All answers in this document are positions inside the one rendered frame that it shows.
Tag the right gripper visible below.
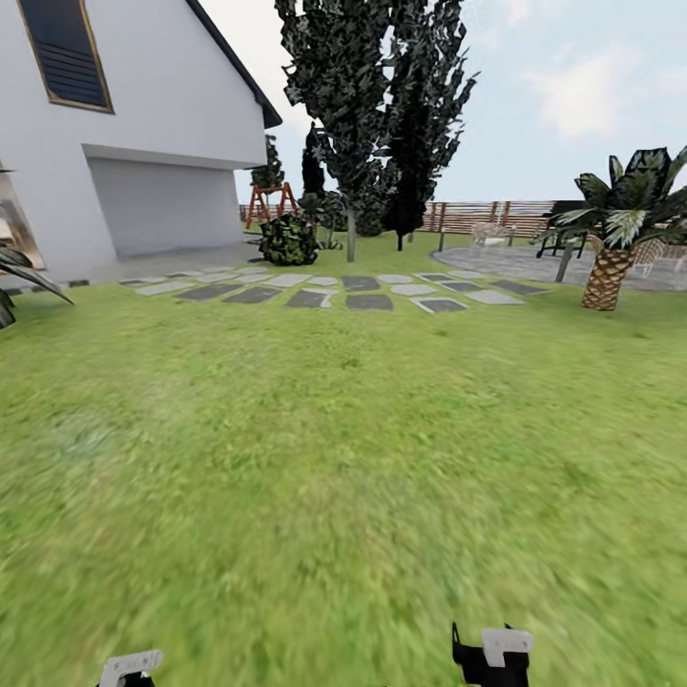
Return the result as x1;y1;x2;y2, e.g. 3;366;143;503
452;623;529;687

